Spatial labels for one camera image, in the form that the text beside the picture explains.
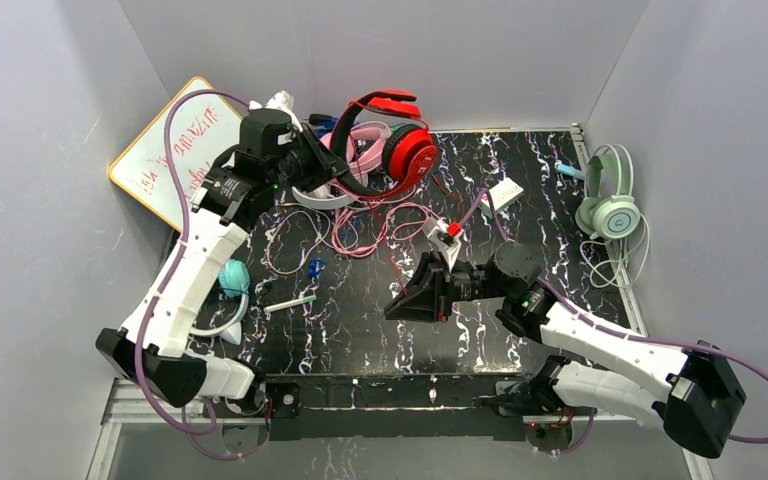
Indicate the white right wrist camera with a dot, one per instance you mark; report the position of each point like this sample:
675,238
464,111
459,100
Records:
447,237

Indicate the light blue pen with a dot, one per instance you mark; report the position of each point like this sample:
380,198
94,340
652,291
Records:
569,171

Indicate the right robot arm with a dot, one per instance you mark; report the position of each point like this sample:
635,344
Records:
690,392

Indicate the black table front rail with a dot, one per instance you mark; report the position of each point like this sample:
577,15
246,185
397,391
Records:
296,407

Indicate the blue black tool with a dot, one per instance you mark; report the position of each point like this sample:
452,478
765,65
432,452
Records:
321,124

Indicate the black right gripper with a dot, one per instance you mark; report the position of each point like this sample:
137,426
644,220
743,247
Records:
442,288

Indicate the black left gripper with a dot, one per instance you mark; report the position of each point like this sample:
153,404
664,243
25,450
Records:
314,162

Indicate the white green marker pen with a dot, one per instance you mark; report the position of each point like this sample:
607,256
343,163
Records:
290,303

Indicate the mint green headphones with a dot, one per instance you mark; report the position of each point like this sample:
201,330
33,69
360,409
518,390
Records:
608,214

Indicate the white red small box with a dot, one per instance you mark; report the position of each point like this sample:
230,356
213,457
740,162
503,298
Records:
501,196

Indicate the teal white cat-ear headphones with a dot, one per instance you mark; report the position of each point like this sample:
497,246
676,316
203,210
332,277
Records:
234,281

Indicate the pink headphones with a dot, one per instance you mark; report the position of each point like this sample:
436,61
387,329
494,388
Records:
365,148

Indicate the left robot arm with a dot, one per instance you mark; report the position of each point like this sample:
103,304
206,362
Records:
150,347

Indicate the red headphones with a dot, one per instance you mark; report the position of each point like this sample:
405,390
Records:
410,152

